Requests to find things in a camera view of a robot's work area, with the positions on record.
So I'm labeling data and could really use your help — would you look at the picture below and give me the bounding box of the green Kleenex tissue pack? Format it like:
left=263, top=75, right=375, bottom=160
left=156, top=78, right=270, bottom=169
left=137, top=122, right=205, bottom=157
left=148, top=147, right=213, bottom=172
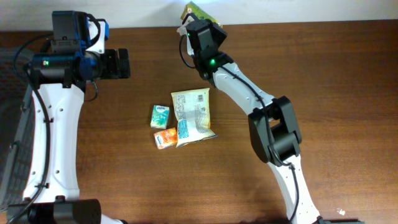
left=150, top=105, right=170, bottom=129

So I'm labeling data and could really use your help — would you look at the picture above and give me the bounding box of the yellow snack bag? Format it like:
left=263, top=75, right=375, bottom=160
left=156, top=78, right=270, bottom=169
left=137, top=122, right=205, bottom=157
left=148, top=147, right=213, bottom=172
left=171, top=88, right=217, bottom=147

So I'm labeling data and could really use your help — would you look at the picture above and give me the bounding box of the orange tissue pack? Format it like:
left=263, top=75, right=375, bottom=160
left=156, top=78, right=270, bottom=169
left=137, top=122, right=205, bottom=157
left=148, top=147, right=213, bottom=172
left=154, top=128, right=178, bottom=149

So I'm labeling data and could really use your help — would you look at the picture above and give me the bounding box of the green snack bag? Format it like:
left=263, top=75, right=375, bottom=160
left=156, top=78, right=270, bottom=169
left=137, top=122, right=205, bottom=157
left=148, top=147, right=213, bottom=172
left=180, top=1, right=221, bottom=26

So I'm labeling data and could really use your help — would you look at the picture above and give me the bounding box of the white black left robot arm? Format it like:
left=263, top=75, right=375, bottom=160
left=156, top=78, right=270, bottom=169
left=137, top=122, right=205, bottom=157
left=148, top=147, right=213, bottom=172
left=1, top=11, right=131, bottom=223

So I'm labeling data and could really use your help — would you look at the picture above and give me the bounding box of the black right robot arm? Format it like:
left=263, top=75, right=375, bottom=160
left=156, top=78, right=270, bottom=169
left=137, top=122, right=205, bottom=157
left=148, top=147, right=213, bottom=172
left=181, top=13, right=324, bottom=223

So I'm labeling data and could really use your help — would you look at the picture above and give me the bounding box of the grey plastic mesh basket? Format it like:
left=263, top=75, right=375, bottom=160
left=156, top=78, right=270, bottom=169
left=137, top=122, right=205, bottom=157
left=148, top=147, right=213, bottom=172
left=1, top=48, right=35, bottom=213

